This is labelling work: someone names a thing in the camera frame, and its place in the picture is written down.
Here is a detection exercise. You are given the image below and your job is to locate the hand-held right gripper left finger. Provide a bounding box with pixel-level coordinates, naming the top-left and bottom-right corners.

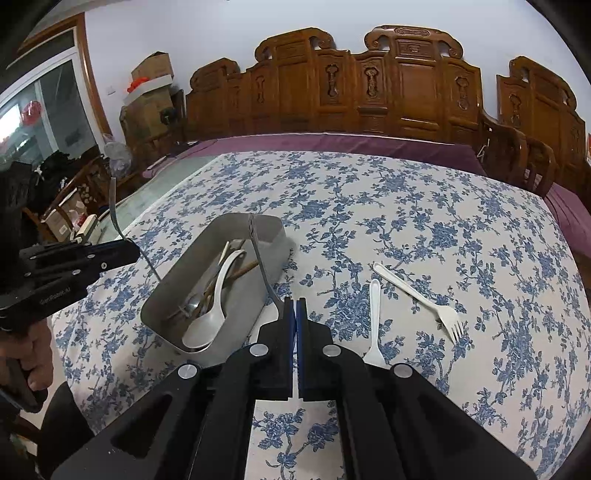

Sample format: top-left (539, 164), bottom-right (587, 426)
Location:
top-left (51, 298), bottom-right (295, 480)

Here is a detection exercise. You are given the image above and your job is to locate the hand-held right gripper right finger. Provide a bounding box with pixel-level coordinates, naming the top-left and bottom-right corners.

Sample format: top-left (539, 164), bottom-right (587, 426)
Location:
top-left (295, 298), bottom-right (539, 480)

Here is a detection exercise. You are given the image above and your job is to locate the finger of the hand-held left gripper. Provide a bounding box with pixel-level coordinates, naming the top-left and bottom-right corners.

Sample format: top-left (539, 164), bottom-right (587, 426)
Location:
top-left (24, 251), bottom-right (141, 283)
top-left (19, 239), bottom-right (139, 260)

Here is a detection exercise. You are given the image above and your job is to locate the large metal fork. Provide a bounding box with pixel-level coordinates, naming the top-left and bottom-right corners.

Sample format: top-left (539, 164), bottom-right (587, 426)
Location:
top-left (108, 176), bottom-right (163, 282)

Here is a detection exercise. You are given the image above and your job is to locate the large white spoon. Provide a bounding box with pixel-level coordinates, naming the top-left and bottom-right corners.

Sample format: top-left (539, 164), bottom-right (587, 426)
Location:
top-left (181, 249), bottom-right (248, 350)

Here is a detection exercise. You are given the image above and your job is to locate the brown wooden chopstick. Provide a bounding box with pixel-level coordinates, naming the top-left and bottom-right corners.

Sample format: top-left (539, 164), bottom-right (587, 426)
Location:
top-left (201, 238), bottom-right (247, 303)
top-left (198, 259), bottom-right (260, 319)

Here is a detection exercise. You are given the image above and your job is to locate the small metal fork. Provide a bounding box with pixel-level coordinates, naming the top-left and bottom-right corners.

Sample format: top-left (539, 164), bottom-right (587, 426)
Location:
top-left (247, 213), bottom-right (284, 315)

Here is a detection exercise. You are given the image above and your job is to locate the small white plastic spoon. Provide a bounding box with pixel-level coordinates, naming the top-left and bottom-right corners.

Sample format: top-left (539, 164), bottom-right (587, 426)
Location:
top-left (362, 278), bottom-right (389, 370)

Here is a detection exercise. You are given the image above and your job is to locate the metal spoon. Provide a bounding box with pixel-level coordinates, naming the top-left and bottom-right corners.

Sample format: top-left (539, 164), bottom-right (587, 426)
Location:
top-left (166, 294), bottom-right (202, 322)

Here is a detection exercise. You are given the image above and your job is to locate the grey rectangular tray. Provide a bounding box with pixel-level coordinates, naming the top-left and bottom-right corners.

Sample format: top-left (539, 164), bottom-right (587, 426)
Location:
top-left (141, 213), bottom-right (293, 354)

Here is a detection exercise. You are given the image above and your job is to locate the white plastic fork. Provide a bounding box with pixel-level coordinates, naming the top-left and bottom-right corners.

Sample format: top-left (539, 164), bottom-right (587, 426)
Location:
top-left (373, 262), bottom-right (466, 345)

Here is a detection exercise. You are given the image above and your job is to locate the person's left hand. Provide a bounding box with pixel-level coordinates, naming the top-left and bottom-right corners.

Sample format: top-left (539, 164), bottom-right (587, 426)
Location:
top-left (0, 318), bottom-right (57, 389)

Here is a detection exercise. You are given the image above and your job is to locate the wooden chair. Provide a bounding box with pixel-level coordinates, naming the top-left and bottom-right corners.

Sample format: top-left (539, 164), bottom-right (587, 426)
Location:
top-left (23, 152), bottom-right (112, 241)

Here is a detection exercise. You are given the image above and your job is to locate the clear plastic bag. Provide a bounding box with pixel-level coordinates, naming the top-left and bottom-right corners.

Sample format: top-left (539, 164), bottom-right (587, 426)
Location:
top-left (102, 134), bottom-right (133, 179)

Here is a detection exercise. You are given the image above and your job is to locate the glass coffee table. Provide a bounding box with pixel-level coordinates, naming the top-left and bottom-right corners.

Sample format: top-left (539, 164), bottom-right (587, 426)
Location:
top-left (88, 154), bottom-right (223, 245)

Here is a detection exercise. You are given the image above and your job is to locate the glass sliding door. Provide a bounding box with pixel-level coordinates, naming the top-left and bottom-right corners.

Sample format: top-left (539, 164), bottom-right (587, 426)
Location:
top-left (0, 25), bottom-right (110, 185)

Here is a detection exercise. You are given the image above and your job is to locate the blue floral tablecloth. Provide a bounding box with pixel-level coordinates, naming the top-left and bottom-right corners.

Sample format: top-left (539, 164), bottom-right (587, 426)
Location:
top-left (51, 150), bottom-right (581, 480)

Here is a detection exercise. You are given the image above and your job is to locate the large cardboard box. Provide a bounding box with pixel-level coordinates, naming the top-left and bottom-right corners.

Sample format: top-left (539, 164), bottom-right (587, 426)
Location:
top-left (119, 88), bottom-right (186, 155)

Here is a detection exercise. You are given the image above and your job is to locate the white box with orange items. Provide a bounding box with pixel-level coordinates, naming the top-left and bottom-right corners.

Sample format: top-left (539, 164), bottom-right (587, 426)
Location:
top-left (122, 76), bottom-right (174, 105)

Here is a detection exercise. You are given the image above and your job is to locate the long purple seat cushion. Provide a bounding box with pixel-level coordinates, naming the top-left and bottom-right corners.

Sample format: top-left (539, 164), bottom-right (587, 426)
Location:
top-left (142, 133), bottom-right (488, 179)

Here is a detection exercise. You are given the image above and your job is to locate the small cardboard box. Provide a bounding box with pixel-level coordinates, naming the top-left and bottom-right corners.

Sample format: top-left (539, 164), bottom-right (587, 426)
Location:
top-left (130, 52), bottom-right (174, 86)

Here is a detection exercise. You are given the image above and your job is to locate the long carved wooden sofa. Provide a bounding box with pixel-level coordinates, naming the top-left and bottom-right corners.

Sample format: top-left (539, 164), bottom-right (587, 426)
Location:
top-left (185, 25), bottom-right (485, 139)

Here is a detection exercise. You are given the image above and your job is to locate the wooden armchair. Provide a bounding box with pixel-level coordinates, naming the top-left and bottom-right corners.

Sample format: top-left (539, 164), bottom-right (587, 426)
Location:
top-left (478, 115), bottom-right (560, 198)

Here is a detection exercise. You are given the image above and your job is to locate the short purple seat cushion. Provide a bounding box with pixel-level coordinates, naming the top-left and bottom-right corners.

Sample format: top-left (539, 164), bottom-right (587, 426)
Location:
top-left (545, 182), bottom-right (591, 260)

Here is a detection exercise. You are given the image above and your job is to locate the short carved wooden sofa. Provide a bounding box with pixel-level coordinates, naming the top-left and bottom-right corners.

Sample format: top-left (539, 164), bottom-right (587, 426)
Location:
top-left (496, 55), bottom-right (591, 185)

